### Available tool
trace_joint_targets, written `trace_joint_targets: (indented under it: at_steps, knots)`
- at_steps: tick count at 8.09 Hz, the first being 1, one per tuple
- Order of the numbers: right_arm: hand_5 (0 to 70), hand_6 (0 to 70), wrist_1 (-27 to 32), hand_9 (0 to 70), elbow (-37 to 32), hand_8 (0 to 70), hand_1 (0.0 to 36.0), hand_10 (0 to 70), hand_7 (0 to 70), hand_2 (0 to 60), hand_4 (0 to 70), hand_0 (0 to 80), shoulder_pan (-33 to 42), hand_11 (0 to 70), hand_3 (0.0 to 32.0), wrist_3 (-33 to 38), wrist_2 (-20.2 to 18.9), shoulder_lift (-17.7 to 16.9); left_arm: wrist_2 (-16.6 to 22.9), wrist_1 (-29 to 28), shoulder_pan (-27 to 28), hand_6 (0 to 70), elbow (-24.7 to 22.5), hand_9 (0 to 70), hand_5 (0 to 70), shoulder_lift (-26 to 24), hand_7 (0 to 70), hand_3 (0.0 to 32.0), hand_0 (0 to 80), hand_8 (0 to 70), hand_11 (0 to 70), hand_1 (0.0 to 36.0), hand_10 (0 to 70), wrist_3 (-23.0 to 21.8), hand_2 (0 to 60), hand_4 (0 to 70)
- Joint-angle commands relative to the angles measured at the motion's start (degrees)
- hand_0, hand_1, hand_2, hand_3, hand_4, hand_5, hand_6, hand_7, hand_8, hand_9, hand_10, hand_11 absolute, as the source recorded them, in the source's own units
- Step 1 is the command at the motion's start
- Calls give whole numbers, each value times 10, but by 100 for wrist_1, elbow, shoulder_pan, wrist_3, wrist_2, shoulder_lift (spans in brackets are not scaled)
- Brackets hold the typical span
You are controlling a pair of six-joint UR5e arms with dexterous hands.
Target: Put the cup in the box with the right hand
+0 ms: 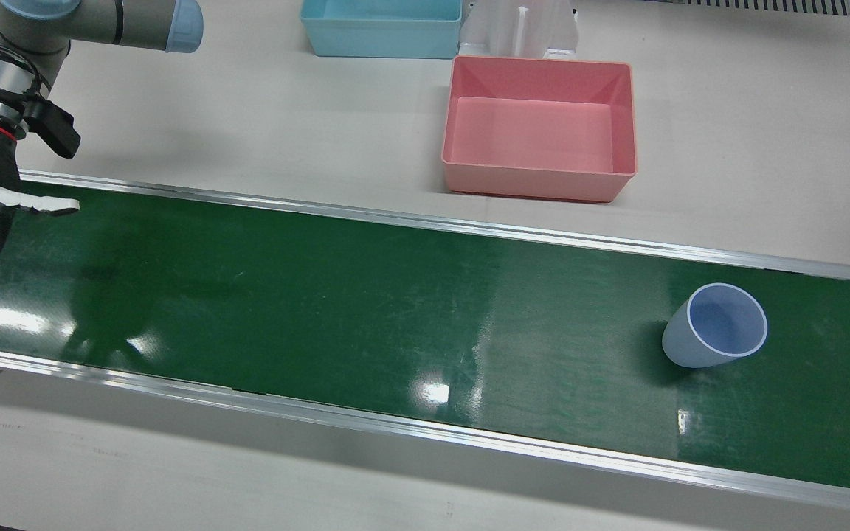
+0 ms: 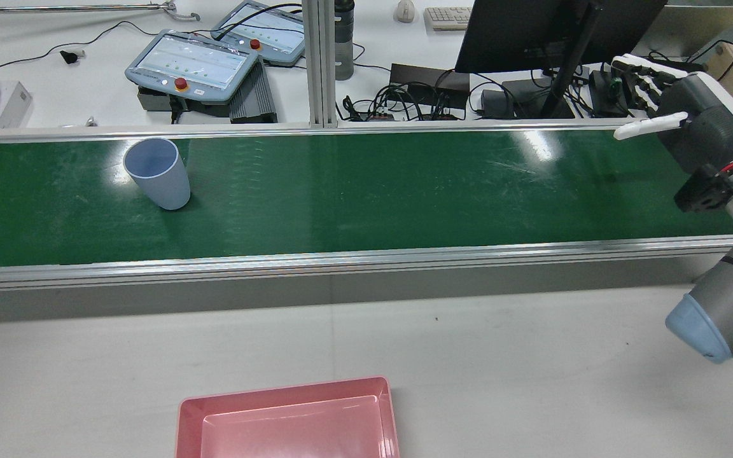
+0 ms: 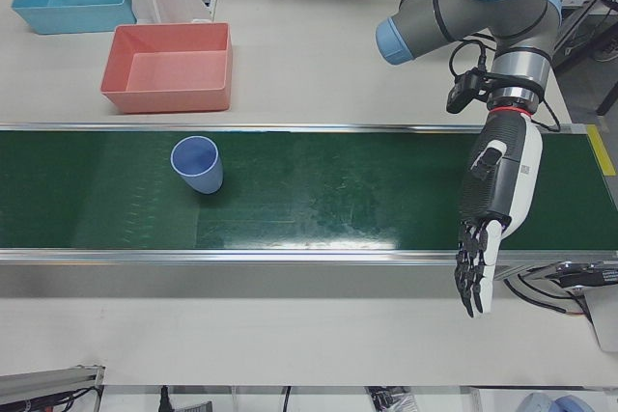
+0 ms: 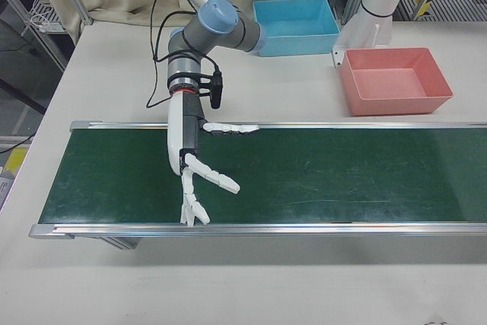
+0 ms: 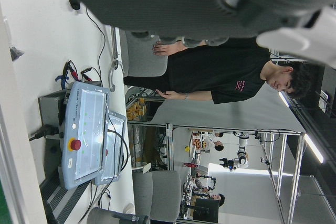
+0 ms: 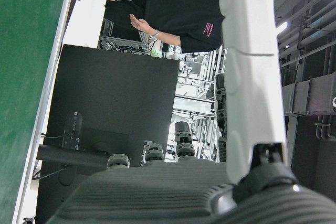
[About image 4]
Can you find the blue plastic box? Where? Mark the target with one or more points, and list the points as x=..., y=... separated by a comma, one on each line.
x=293, y=24

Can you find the green conveyor belt aluminium frame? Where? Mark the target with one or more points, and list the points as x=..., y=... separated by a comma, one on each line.
x=304, y=180

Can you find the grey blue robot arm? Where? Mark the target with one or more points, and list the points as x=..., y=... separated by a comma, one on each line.
x=218, y=16

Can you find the pink plastic box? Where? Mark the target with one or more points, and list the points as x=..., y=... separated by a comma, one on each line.
x=392, y=81

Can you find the white grey robot hand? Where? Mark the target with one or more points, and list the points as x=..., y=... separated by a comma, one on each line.
x=175, y=138

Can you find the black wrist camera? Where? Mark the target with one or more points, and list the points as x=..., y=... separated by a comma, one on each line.
x=216, y=89

